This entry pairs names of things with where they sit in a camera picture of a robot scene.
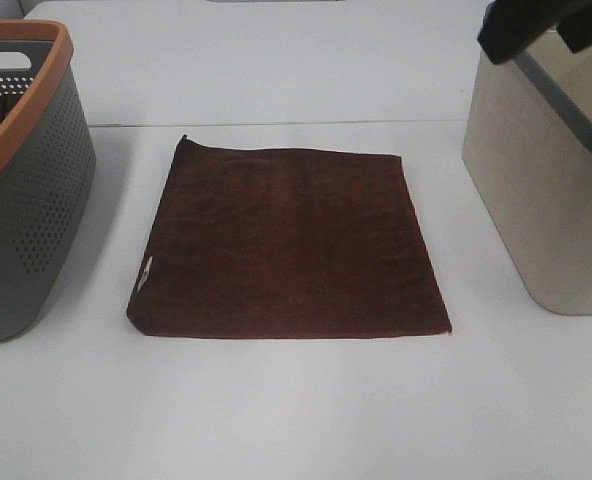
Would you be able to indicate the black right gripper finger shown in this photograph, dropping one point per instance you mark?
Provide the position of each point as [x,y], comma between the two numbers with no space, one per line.
[510,26]
[576,30]

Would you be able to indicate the brown towel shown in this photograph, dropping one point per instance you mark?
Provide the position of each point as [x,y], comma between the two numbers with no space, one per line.
[285,244]

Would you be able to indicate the beige basket grey rim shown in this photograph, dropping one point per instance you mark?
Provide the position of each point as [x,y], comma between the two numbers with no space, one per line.
[528,150]

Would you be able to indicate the grey perforated basket orange rim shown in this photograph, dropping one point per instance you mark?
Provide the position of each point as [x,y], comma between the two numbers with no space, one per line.
[47,165]

